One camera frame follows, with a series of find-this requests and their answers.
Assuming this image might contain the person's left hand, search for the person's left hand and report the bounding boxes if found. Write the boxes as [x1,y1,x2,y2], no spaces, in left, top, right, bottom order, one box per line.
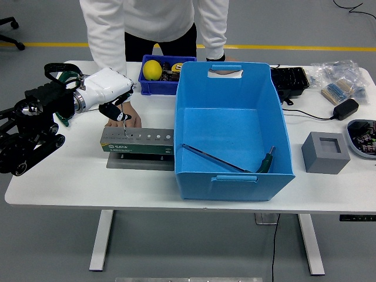
[207,55,243,76]

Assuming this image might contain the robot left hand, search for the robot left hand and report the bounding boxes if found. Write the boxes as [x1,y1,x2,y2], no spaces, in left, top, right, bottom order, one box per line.
[80,67,136,122]

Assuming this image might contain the green grey hex key stand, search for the green grey hex key stand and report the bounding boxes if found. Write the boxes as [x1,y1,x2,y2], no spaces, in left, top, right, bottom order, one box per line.
[99,126,176,172]

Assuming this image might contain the large light blue box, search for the large light blue box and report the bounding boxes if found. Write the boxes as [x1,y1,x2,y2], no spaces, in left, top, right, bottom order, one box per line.
[174,61,296,202]

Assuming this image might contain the large green T-handle hex key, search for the large green T-handle hex key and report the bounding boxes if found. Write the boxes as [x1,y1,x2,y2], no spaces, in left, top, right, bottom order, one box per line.
[181,143,277,175]

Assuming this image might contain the grey metal box under desk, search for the grey metal box under desk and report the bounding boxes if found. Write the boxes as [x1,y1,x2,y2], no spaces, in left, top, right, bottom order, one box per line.
[254,213,280,226]

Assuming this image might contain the yellow lemon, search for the yellow lemon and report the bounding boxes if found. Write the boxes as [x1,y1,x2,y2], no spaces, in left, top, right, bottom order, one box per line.
[142,59,163,82]

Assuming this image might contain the small dark blue bin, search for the small dark blue bin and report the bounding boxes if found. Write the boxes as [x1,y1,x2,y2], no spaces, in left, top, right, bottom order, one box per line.
[137,55,197,96]

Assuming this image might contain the black plastic tray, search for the black plastic tray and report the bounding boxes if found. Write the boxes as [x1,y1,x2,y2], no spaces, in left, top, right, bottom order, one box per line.
[270,66,310,98]

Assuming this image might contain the yellow floor tape line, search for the yellow floor tape line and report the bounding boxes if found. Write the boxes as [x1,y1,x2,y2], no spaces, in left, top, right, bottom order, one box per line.
[0,42,376,52]

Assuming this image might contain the person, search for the person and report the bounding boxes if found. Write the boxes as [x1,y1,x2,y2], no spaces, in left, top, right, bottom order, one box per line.
[79,0,243,129]

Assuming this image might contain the black office chair base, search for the black office chair base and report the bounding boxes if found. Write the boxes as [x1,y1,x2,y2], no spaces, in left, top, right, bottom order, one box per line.
[0,16,26,51]

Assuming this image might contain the blue resistor strip bundle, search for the blue resistor strip bundle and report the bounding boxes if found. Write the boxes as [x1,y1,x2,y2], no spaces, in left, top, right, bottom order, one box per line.
[321,82,344,106]

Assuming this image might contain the clear bag of blue components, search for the clear bag of blue components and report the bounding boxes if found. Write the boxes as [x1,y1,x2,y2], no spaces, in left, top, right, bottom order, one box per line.
[310,59,364,89]

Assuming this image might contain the tan resistor strip bundle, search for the tan resistor strip bundle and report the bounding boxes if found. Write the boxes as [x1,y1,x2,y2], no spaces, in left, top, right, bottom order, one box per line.
[336,78,358,96]

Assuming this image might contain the black power adapter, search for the black power adapter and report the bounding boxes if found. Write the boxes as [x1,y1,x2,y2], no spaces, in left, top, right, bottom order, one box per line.
[333,98,360,121]

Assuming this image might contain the clear plastic bag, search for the clear plastic bag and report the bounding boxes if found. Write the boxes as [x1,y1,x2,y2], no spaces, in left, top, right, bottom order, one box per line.
[348,76,370,106]

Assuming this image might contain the grey block with square recess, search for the grey block with square recess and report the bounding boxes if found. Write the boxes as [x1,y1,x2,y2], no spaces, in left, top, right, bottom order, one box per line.
[301,131,351,175]

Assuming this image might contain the grey-blue oval tray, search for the grey-blue oval tray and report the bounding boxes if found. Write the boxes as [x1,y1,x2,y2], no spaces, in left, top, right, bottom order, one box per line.
[346,119,376,160]

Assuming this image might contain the white desk leg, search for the white desk leg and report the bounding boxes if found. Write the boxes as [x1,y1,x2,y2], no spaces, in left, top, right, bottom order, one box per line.
[297,213,326,276]
[89,210,114,271]

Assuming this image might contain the pile of circuit parts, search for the pile of circuit parts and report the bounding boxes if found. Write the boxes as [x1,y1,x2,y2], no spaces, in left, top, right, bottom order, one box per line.
[349,120,376,155]

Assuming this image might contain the black desk control panel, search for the black desk control panel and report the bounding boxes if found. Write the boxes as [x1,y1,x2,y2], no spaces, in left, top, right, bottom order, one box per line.
[339,214,376,223]

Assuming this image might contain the black strap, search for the black strap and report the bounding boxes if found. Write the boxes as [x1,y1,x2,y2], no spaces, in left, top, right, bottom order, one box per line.
[278,89,294,106]

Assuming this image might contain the black adapter cable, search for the black adapter cable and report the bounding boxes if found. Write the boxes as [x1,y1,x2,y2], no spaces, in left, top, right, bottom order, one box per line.
[282,108,336,121]

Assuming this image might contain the black cable on floor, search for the black cable on floor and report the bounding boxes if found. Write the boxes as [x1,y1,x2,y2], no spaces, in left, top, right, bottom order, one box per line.
[333,0,376,23]

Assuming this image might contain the black hanging cable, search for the black hanging cable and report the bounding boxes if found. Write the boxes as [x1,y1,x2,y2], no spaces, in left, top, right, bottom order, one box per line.
[270,213,281,282]

